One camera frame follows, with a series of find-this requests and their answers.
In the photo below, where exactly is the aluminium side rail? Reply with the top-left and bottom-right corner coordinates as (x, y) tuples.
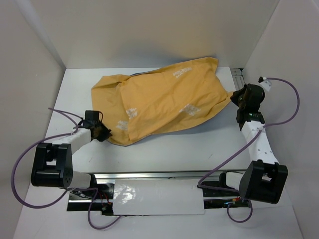
(230, 68), (245, 90)

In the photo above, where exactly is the white cover plate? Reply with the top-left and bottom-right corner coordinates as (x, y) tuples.
(113, 179), (205, 216)

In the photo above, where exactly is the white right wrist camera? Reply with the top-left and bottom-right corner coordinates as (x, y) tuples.
(258, 77), (272, 92)

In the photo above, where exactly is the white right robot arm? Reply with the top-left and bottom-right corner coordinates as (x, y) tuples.
(217, 84), (288, 204)

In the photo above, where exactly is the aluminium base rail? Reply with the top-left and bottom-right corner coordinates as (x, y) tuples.
(67, 171), (239, 216)

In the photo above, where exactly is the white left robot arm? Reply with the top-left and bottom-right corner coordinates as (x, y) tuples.
(31, 110), (112, 199)

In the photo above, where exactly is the orange and blue pillowcase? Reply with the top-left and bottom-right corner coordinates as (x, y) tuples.
(91, 57), (232, 146)

